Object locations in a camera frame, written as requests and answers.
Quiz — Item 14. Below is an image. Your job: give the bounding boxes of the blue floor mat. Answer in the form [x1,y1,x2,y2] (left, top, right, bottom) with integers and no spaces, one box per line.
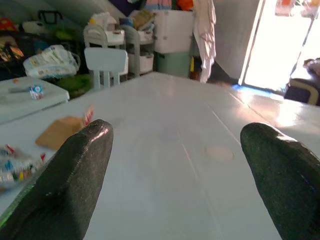
[231,83,276,96]

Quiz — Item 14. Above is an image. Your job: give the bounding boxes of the colourful clear plastic wrapper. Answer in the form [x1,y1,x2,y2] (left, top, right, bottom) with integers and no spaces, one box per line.
[0,143,47,186]

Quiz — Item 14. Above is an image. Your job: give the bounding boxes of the green plastic bin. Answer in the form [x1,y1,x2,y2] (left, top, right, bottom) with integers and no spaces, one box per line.
[154,50,193,79]

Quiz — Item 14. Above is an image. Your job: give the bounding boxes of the small white plastic table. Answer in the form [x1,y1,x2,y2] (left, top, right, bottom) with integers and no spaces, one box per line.
[0,76,70,125]

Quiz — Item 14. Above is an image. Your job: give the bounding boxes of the white diaper pack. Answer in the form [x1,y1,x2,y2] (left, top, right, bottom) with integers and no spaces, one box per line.
[22,44,81,78]

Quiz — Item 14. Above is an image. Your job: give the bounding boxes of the grey plastic shelf trolley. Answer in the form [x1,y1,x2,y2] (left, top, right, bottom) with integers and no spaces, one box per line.
[83,23,127,83]
[122,24,155,77]

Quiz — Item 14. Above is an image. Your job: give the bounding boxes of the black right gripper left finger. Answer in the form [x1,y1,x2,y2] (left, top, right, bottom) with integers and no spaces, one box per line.
[0,118,114,240]

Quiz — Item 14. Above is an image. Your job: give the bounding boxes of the white plastic child chair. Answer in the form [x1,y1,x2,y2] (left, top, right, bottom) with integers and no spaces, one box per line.
[83,47,129,92]

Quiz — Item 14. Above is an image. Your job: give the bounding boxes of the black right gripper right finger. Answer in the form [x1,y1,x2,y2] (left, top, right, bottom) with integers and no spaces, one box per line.
[239,122,320,240]

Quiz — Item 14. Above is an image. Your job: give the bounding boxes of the dark purple sofa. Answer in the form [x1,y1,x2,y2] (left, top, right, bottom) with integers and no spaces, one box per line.
[283,57,320,106]

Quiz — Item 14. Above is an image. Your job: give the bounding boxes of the white plastic storage box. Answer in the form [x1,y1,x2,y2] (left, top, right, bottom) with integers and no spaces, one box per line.
[153,9,195,53]

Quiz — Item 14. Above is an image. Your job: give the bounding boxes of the small white drink carton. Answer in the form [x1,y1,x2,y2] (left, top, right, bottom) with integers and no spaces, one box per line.
[29,85,45,100]

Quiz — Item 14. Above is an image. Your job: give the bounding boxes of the brown paper bag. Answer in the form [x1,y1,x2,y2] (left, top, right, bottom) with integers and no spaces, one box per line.
[34,116,85,151]

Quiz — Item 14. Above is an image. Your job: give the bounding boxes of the red white wrapper piece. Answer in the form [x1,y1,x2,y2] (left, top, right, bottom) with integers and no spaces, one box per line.
[84,104,96,126]

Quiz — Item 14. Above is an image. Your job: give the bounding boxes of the hanging pinkish white cloth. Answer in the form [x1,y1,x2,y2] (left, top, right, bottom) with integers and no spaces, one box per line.
[193,0,217,84]

